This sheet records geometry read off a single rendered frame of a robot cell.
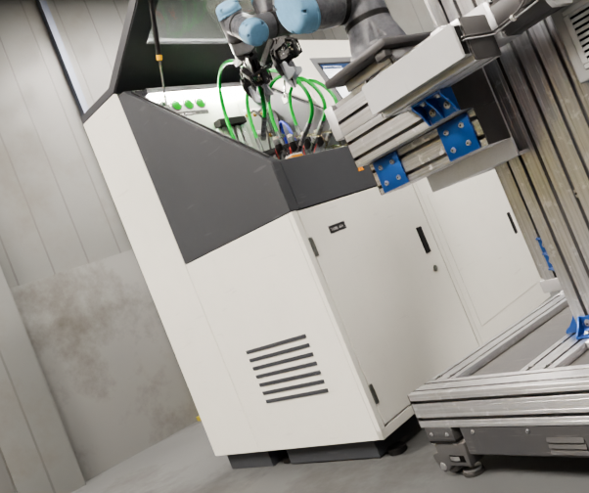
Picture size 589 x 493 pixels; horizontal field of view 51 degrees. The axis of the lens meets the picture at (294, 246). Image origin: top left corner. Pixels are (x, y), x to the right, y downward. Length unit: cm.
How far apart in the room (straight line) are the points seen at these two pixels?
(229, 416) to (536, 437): 124
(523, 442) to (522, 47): 87
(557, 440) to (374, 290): 81
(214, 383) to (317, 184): 86
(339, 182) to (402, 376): 65
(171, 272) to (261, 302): 46
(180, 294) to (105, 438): 152
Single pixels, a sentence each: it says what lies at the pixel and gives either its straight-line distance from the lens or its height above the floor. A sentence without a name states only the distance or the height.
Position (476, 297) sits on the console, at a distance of 248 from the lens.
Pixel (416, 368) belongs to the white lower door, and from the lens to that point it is 207.
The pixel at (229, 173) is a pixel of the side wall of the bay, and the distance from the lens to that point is 198.
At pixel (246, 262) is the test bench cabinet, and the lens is 201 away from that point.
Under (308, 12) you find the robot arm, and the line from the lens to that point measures 152.
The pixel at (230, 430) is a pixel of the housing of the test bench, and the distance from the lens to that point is 240.
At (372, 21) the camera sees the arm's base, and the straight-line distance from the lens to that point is 158.
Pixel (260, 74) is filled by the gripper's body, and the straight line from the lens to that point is 204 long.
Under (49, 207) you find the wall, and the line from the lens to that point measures 380.
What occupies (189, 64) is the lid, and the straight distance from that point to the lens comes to 251.
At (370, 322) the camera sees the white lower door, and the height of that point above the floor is 39.
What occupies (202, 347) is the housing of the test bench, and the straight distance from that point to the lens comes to 233.
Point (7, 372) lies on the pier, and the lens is 349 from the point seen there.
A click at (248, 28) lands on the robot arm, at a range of 185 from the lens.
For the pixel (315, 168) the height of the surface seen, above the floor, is 90.
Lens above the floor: 64
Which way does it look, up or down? 2 degrees up
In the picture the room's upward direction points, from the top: 22 degrees counter-clockwise
